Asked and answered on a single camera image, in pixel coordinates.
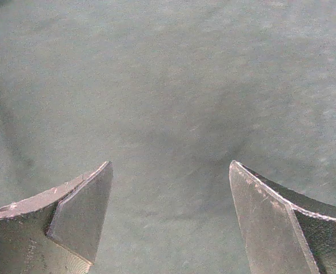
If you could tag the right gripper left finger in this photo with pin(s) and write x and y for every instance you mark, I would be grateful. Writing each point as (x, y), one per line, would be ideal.
(58, 230)

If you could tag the black t shirt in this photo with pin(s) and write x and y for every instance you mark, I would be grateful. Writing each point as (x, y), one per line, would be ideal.
(170, 92)

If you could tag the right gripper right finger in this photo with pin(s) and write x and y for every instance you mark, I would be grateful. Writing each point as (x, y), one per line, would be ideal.
(283, 231)

